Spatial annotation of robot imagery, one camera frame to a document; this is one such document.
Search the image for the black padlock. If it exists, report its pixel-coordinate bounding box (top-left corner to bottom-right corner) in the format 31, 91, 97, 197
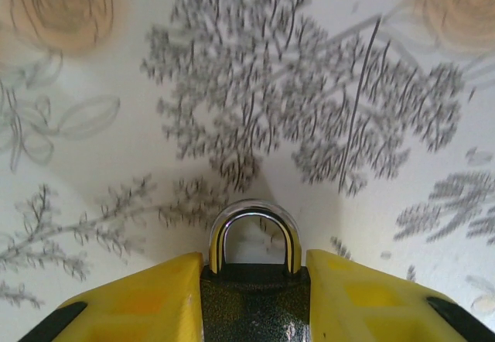
199, 198, 312, 342

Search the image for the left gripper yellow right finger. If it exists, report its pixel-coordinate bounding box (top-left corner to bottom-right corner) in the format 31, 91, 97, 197
304, 248, 495, 342

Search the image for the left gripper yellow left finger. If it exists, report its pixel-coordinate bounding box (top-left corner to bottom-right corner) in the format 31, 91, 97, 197
17, 251, 207, 342

